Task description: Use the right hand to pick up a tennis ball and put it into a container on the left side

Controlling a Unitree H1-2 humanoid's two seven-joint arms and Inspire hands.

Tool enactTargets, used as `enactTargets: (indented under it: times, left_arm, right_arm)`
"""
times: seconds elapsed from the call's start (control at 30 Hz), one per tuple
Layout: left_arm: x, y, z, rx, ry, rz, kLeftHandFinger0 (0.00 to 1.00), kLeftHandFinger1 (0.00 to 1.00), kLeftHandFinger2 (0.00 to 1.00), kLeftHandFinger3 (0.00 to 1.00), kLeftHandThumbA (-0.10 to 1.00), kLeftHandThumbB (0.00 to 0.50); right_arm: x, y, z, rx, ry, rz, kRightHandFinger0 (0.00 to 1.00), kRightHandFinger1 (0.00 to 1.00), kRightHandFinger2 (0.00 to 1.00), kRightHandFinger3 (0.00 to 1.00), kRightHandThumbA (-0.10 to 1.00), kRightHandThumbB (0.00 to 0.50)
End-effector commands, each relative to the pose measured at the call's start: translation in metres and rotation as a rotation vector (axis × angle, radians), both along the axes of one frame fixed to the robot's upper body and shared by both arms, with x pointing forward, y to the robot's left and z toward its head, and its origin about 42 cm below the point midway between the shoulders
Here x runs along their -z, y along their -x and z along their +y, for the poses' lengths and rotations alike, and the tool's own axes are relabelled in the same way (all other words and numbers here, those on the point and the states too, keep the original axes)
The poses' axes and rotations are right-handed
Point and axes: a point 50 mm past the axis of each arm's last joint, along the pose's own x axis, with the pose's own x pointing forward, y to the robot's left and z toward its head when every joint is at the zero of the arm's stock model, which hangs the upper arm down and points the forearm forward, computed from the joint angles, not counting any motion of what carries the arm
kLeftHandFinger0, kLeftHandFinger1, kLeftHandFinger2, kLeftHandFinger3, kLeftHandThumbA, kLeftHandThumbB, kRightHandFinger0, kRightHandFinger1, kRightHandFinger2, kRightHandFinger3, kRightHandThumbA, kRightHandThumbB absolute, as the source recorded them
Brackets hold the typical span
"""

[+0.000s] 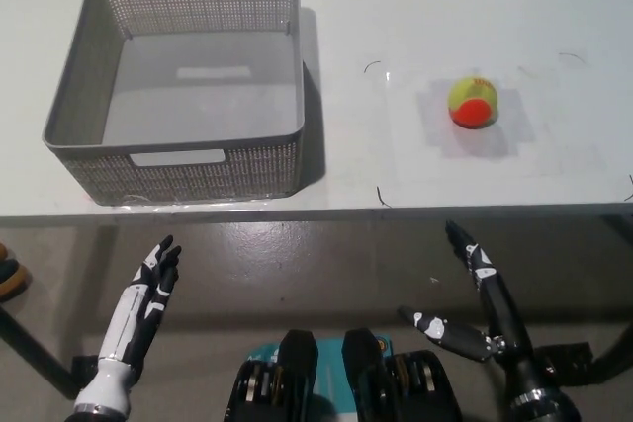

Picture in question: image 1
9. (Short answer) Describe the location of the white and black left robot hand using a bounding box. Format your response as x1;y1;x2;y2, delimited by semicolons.
72;234;183;414

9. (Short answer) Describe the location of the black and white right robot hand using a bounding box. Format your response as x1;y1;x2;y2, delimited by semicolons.
397;220;546;404

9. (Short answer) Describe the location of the yellow and orange tennis ball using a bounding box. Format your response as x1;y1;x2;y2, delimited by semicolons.
447;74;497;130

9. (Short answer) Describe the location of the brown and black shoe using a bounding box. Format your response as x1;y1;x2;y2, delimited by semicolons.
0;242;31;302

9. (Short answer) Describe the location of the grey perforated plastic basket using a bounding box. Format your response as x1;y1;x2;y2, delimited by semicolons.
41;0;307;207

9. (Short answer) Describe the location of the black and teal robot torso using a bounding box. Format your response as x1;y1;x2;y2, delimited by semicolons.
222;327;464;422

